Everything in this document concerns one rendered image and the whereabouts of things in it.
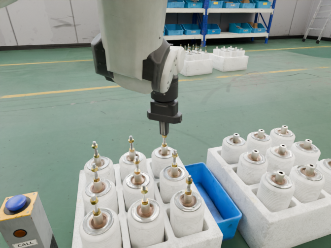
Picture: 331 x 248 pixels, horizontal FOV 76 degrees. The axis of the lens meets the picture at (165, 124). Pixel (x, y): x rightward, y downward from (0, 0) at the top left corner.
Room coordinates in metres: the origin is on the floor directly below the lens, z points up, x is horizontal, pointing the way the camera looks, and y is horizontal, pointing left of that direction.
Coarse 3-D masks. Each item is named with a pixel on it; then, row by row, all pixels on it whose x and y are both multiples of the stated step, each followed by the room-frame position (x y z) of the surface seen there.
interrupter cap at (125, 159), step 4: (128, 152) 0.64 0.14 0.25; (136, 152) 0.64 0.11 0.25; (124, 156) 0.62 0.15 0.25; (128, 156) 0.62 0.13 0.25; (140, 156) 0.62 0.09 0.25; (124, 160) 0.59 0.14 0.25; (128, 160) 0.60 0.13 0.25; (132, 160) 0.60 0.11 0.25; (140, 160) 0.59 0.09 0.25; (132, 164) 0.58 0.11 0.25
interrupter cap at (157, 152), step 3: (159, 147) 0.67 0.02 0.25; (168, 147) 0.68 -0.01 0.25; (156, 150) 0.66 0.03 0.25; (159, 150) 0.66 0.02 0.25; (168, 150) 0.66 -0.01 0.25; (171, 150) 0.66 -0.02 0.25; (156, 153) 0.64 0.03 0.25; (159, 153) 0.64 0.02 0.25; (168, 153) 0.64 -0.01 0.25; (171, 153) 0.64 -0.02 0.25; (159, 156) 0.62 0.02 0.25; (162, 156) 0.62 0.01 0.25; (165, 156) 0.62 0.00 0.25; (168, 156) 0.62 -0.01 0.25; (171, 156) 0.62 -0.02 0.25
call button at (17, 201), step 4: (16, 196) 0.36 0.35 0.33; (20, 196) 0.36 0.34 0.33; (24, 196) 0.36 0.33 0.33; (8, 200) 0.35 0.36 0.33; (12, 200) 0.35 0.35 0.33; (16, 200) 0.35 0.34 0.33; (20, 200) 0.35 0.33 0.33; (24, 200) 0.35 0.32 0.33; (8, 204) 0.34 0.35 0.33; (12, 204) 0.34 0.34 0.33; (16, 204) 0.34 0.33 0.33; (20, 204) 0.34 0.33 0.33; (24, 204) 0.35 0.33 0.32; (8, 208) 0.33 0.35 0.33; (12, 208) 0.33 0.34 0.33; (16, 208) 0.33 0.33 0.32; (20, 208) 0.34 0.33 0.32
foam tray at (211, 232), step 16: (80, 176) 0.60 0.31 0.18; (80, 192) 0.52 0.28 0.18; (80, 208) 0.45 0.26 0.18; (128, 224) 0.42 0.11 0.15; (208, 224) 0.40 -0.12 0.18; (80, 240) 0.35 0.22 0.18; (128, 240) 0.35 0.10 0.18; (176, 240) 0.35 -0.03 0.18; (192, 240) 0.35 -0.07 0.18; (208, 240) 0.35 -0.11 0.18
